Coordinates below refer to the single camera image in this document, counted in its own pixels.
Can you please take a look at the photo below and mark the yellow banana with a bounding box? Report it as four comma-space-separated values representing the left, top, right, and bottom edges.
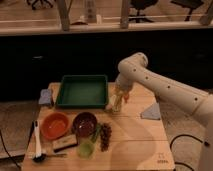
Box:
110, 91, 123, 112

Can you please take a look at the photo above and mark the black cable right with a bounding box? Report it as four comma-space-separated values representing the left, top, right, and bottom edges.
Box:
169, 133, 204, 171

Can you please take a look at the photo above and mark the green plastic tray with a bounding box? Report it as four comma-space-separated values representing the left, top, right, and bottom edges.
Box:
55, 75, 108, 109

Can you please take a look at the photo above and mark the white spatula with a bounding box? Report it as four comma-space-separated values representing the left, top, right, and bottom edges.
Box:
34, 121, 42, 158

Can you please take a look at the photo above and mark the black spoon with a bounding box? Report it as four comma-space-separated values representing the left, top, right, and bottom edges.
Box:
33, 153, 67, 163

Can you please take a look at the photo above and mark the small green cup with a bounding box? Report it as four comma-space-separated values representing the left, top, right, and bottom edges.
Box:
78, 140, 94, 158

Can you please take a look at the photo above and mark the grey folded cloth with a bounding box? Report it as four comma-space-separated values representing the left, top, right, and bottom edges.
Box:
140, 102, 161, 120

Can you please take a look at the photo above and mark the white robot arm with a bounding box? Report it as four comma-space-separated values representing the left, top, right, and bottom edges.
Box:
116, 52, 213, 171

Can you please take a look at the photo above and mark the dark maroon bowl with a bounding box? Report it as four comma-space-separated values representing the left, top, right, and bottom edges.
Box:
72, 112, 97, 137

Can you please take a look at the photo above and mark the black cable left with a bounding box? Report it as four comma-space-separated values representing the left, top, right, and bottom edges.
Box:
0, 129, 22, 170

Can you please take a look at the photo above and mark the black cable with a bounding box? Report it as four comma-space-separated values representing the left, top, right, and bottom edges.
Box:
0, 129, 22, 170
169, 133, 204, 171

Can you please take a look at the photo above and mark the green vegetable stalk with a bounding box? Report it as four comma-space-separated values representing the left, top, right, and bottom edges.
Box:
91, 123, 101, 143

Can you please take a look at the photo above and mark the white paper cup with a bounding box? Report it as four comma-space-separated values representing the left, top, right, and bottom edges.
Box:
106, 95, 122, 112

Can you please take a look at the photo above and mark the wooden block eraser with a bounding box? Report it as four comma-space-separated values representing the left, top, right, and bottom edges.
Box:
53, 135, 78, 152

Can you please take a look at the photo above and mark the brown grape bunch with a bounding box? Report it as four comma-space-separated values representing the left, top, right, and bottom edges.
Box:
100, 123, 112, 152

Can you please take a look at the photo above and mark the orange plastic bowl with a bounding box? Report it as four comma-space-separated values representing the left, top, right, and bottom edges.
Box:
41, 112, 70, 140

